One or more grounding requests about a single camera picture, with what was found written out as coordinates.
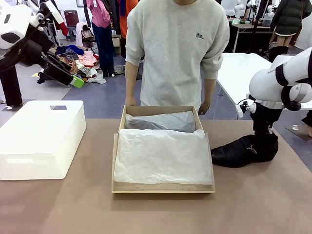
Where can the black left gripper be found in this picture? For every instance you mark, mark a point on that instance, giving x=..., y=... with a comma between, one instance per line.
x=36, y=48

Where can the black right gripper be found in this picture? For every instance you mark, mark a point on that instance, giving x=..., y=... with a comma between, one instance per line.
x=265, y=117

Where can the black leather shoe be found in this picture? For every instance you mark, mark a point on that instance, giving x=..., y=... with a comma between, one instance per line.
x=243, y=153
x=143, y=124

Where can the white tissue paper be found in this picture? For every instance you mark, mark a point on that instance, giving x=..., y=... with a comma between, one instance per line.
x=163, y=156

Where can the brown cardboard shoe box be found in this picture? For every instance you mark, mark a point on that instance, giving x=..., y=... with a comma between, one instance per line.
x=117, y=165

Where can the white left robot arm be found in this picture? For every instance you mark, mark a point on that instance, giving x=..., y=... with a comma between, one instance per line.
x=14, y=22

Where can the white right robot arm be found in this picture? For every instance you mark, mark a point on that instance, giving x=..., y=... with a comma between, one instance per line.
x=275, y=83

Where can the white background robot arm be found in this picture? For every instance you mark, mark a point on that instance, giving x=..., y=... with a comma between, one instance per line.
x=238, y=9

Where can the person's right forearm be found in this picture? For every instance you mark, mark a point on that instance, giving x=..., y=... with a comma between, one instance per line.
x=130, y=80

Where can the person's left forearm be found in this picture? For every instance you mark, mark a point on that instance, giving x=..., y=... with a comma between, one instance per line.
x=209, y=90

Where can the small background cardboard box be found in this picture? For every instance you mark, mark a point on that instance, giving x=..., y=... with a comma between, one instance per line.
x=116, y=44

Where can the person's left hand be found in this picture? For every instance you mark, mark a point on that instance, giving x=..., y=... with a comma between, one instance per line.
x=204, y=108

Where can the person's right hand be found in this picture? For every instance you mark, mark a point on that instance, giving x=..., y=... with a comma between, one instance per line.
x=130, y=101

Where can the blue cloth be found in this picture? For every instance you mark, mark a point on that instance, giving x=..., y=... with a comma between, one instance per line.
x=74, y=48

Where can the pink cloth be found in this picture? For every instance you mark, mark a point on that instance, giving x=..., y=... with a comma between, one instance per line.
x=87, y=59

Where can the black floor plate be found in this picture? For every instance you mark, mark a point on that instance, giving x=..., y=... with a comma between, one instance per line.
x=298, y=132

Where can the grey desk with white legs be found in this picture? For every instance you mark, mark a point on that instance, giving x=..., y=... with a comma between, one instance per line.
x=56, y=31

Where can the white crumpled cloth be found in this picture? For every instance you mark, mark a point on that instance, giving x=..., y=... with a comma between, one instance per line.
x=97, y=78

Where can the red hanging garment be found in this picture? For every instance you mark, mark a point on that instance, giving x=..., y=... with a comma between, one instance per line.
x=64, y=28

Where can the black folding chair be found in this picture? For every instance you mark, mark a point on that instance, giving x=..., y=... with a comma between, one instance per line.
x=86, y=36

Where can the brown chair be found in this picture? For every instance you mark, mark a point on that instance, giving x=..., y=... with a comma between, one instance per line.
x=71, y=22

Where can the figure in pink top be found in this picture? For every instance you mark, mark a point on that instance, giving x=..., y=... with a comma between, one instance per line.
x=101, y=36

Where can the white table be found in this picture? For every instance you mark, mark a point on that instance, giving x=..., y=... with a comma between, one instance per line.
x=239, y=68

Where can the white plastic storage bin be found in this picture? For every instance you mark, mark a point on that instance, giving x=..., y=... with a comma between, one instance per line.
x=39, y=136

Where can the orange hanging garment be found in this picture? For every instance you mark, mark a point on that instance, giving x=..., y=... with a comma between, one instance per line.
x=126, y=17

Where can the black background table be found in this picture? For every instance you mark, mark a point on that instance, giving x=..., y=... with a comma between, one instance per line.
x=243, y=36

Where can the black tripod pole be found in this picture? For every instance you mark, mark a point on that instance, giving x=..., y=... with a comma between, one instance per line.
x=256, y=24

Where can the person in dark jacket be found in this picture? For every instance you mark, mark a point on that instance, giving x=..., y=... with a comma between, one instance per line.
x=287, y=17

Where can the person in grey sweatshirt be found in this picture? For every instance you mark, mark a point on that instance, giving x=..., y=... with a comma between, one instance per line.
x=175, y=48

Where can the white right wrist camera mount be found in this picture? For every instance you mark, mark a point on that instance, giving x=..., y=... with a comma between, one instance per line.
x=245, y=108

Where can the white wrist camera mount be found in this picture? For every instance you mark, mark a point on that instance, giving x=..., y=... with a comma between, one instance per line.
x=245, y=108
x=52, y=11

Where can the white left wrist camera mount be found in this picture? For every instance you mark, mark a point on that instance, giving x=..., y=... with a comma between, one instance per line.
x=52, y=11

